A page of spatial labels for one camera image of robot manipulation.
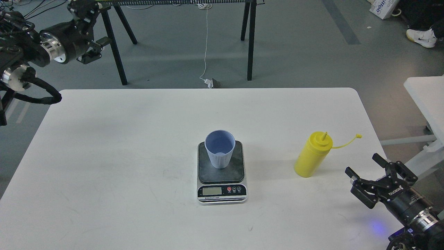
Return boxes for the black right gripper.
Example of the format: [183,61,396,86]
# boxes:
[345,153,434,230]

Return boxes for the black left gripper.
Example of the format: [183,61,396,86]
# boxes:
[39,0,112,64]

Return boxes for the yellow squeeze bottle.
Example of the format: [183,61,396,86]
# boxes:
[293,131,362,178]

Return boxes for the blue ribbed plastic cup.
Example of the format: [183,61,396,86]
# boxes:
[204,130,235,169]

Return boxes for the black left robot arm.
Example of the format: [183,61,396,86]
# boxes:
[0,0,112,126]

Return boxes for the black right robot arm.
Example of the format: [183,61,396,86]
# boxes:
[345,153,444,250]

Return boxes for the digital kitchen scale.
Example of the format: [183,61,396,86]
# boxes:
[196,141,248,205]

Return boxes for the black trestle table background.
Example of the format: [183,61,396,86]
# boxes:
[79,0,264,89]

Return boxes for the white power adapter on floor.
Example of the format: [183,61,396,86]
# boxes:
[204,78,222,89]

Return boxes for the white sneaker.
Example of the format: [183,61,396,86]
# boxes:
[406,29,437,48]

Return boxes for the white cardboard box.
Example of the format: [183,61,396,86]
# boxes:
[369,0,400,19]

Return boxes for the black cables on floor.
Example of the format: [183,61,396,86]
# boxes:
[0,0,68,24]

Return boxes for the white hanging cable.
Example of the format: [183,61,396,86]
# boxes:
[198,3,213,82]

